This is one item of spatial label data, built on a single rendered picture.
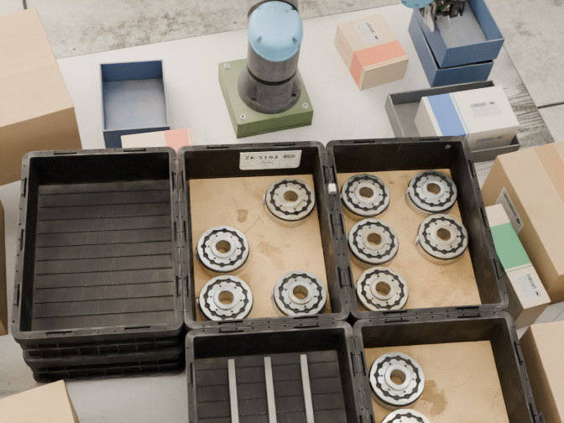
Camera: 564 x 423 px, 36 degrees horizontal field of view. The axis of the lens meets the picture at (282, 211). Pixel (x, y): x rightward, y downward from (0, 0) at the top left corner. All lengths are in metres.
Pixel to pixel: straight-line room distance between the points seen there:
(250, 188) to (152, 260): 0.26
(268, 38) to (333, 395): 0.76
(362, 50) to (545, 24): 1.45
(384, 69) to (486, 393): 0.85
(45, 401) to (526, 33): 2.41
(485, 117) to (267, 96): 0.51
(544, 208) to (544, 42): 1.61
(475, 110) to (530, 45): 1.34
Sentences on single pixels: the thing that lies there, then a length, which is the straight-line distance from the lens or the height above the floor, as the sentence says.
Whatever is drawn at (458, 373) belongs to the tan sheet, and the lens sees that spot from 1.71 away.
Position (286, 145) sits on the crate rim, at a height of 0.92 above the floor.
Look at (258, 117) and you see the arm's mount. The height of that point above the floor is 0.76.
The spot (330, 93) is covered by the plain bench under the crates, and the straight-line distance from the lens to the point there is 2.17.
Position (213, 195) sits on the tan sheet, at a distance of 1.83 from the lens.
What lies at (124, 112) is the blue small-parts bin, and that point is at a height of 0.70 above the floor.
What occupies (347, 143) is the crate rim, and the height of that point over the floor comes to 0.93.
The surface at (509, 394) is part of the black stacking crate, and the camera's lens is 1.70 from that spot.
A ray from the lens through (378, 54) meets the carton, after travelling 2.18.
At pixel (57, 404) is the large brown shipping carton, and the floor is 0.90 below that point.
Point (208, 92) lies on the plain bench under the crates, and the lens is 2.15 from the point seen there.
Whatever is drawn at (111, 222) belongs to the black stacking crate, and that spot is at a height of 0.83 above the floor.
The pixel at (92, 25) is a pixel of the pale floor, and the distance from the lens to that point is 3.28.
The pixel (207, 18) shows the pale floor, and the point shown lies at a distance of 3.28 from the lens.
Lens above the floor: 2.37
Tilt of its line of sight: 58 degrees down
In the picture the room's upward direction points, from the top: 8 degrees clockwise
